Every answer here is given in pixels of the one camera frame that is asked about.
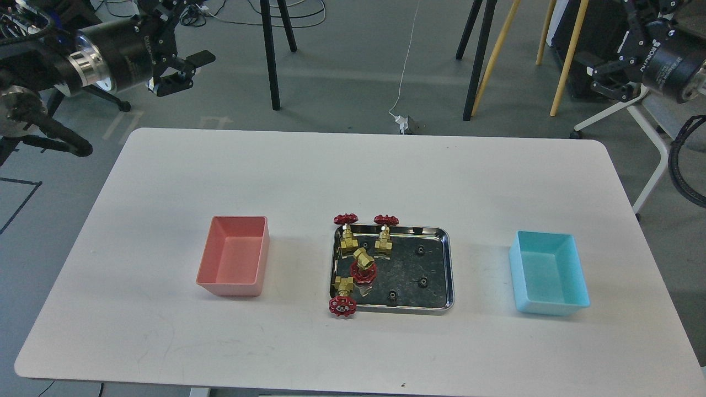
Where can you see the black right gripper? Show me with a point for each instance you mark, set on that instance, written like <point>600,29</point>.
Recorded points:
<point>655,52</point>

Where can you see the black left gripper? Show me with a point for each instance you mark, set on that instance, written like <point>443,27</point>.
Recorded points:
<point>121,54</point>

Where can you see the brass valve red handle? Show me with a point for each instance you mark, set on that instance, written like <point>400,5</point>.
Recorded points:
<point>363,269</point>

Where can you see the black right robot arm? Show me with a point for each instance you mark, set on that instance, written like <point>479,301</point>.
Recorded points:
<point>686,130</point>

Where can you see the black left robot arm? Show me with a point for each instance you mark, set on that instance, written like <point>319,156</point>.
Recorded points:
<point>46,59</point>

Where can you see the black box on floor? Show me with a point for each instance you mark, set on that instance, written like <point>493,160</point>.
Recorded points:
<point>603,29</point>

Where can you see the pink plastic box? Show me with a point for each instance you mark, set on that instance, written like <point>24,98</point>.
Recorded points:
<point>235,256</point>

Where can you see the blue plastic box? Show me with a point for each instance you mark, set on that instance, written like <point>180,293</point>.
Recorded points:
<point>546,273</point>

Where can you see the brass valve top left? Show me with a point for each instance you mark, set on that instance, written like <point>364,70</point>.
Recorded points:
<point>348,243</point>

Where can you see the brass valve top right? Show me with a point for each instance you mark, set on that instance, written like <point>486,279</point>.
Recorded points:
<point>383,245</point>

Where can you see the brass valve bottom left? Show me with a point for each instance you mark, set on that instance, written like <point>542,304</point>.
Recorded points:
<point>343,303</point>

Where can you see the black tripod left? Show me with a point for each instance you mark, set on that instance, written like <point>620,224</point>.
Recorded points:
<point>268,38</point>

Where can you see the black tripod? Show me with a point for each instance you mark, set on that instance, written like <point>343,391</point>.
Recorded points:
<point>268,38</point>
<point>480,52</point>

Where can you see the black tripod right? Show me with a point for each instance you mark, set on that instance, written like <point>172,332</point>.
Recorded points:
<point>480,52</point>

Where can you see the metal tray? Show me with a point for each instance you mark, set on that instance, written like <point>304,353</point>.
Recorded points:
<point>402,269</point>

